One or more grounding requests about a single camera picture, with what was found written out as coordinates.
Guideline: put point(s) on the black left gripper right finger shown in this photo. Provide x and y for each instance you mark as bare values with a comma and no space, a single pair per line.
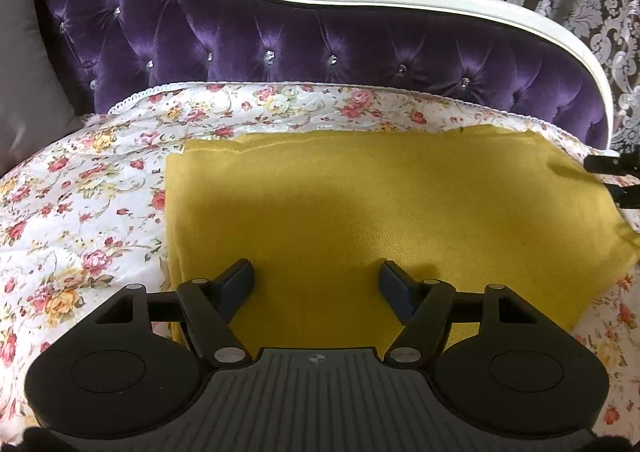
422,308

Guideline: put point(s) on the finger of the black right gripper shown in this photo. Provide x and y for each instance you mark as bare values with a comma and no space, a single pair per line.
623,165
625,196

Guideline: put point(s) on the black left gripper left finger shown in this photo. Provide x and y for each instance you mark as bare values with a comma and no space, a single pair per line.
208,307

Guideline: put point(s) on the mustard yellow knit sweater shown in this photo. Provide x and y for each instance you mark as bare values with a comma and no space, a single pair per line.
317,213

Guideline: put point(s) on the floral quilted bedspread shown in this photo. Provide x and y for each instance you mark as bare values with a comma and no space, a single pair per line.
86,214

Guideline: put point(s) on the grey square pillow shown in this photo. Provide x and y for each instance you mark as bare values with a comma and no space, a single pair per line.
34,109

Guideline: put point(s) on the purple tufted velvet headboard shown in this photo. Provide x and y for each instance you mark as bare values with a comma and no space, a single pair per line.
485,52

